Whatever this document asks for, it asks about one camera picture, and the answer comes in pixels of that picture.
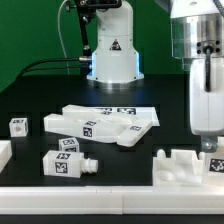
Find white flat chair panel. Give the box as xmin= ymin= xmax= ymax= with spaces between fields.
xmin=61 ymin=104 xmax=160 ymax=127

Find black camera stand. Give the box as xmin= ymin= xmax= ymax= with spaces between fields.
xmin=65 ymin=0 xmax=123 ymax=76

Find white left border block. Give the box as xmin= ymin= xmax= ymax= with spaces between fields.
xmin=0 ymin=140 xmax=12 ymax=173

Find black cables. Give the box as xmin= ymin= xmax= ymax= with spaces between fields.
xmin=14 ymin=57 xmax=93 ymax=79

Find white chair back frame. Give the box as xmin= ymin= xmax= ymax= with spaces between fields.
xmin=44 ymin=114 xmax=152 ymax=147

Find white front border rail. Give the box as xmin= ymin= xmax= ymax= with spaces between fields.
xmin=0 ymin=186 xmax=224 ymax=215

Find white chair seat block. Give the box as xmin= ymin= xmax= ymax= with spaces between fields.
xmin=152 ymin=149 xmax=205 ymax=186

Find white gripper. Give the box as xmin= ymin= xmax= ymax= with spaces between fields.
xmin=189 ymin=58 xmax=224 ymax=153

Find grey cable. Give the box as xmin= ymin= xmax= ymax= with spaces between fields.
xmin=56 ymin=0 xmax=72 ymax=75

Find small white tagged cube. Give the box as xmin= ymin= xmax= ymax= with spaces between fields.
xmin=59 ymin=137 xmax=79 ymax=152

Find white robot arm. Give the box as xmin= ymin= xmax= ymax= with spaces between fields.
xmin=88 ymin=0 xmax=224 ymax=153

